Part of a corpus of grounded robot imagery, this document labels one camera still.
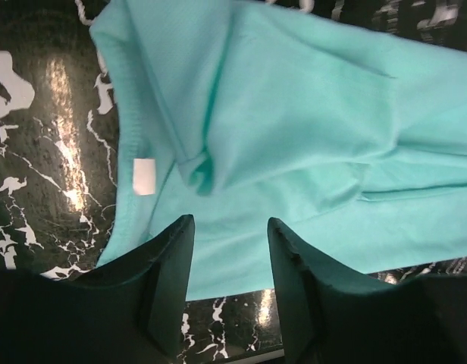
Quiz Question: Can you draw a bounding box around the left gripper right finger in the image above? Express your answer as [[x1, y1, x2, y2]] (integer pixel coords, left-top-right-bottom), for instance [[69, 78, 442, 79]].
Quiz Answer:
[[268, 218, 467, 363]]

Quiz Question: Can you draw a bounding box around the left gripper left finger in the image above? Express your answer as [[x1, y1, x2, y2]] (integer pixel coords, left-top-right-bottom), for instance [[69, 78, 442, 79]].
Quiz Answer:
[[0, 215, 195, 363]]

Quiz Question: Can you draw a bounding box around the teal t-shirt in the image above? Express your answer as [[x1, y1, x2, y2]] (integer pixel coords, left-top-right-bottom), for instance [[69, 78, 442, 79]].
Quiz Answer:
[[90, 1, 467, 300]]

